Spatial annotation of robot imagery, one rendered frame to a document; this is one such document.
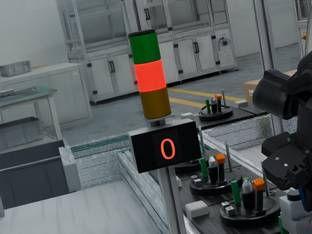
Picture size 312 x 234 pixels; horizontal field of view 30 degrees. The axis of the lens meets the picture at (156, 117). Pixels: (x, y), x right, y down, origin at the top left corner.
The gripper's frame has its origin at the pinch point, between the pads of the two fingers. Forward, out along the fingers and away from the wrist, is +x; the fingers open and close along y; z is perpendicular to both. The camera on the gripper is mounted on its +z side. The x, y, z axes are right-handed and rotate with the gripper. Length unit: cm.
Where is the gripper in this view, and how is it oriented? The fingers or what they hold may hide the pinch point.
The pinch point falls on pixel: (309, 193)
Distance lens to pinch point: 98.1
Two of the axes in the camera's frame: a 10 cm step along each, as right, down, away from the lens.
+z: -8.7, 2.9, -4.1
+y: 5.0, 4.1, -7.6
